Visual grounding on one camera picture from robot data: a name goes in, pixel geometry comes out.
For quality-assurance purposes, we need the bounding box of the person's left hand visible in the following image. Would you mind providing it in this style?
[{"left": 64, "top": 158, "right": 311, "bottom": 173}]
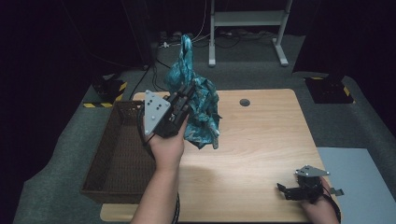
[{"left": 148, "top": 116, "right": 190, "bottom": 172}]

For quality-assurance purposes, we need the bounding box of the brown wicker basket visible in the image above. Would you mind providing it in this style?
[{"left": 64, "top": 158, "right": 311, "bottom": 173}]
[{"left": 79, "top": 100, "right": 157, "bottom": 205}]

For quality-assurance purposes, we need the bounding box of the person's right hand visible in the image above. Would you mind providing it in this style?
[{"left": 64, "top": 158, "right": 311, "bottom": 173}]
[{"left": 299, "top": 176, "right": 341, "bottom": 224}]

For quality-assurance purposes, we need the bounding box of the left hand-held gripper cable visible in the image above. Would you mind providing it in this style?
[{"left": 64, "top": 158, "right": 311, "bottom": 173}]
[{"left": 136, "top": 105, "right": 157, "bottom": 158}]

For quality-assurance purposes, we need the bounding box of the hand-held gripper cable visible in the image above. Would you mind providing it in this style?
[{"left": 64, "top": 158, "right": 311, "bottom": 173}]
[
  {"left": 136, "top": 105, "right": 157, "bottom": 158},
  {"left": 323, "top": 191, "right": 342, "bottom": 223}
]

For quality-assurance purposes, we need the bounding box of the black base with yellow stripes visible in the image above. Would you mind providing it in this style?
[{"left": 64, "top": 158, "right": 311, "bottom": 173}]
[{"left": 82, "top": 74, "right": 129, "bottom": 109}]

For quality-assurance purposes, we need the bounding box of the dark power strip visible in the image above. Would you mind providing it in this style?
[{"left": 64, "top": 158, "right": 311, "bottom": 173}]
[{"left": 158, "top": 30, "right": 185, "bottom": 43}]

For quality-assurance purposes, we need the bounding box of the grey floor carpet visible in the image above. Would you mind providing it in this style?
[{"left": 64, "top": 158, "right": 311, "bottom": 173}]
[{"left": 12, "top": 32, "right": 396, "bottom": 224}]

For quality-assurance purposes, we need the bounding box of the black cable tangle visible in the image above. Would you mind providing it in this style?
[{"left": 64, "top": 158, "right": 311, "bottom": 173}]
[{"left": 214, "top": 29, "right": 269, "bottom": 49}]

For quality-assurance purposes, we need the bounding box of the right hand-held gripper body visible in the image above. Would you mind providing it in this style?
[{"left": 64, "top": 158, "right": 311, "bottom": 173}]
[{"left": 294, "top": 164, "right": 331, "bottom": 202}]

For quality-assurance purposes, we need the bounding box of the right hand-held gripper cable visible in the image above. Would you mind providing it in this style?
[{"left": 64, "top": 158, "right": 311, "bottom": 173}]
[{"left": 323, "top": 191, "right": 342, "bottom": 223}]

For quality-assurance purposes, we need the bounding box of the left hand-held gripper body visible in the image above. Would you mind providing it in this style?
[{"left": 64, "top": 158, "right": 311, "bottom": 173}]
[{"left": 143, "top": 90, "right": 191, "bottom": 138}]

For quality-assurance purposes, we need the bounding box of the white cable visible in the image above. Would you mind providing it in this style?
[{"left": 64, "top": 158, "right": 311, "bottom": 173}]
[{"left": 158, "top": 0, "right": 213, "bottom": 49}]

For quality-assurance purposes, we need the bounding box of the black floor cable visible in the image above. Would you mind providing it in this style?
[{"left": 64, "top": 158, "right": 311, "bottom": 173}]
[
  {"left": 155, "top": 58, "right": 172, "bottom": 70},
  {"left": 129, "top": 63, "right": 152, "bottom": 101}
]

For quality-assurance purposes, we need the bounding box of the white metal stand frame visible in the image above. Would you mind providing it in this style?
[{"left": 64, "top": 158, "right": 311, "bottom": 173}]
[{"left": 208, "top": 0, "right": 293, "bottom": 68}]

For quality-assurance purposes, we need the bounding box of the light grey board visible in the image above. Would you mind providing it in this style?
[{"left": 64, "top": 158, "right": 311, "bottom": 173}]
[{"left": 317, "top": 147, "right": 396, "bottom": 224}]

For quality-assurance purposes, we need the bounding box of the teal floral shirt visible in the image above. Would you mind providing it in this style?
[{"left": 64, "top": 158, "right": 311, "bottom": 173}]
[{"left": 163, "top": 34, "right": 222, "bottom": 150}]

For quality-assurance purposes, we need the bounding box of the black stand base plate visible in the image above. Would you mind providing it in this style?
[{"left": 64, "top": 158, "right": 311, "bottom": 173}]
[{"left": 304, "top": 73, "right": 356, "bottom": 105}]

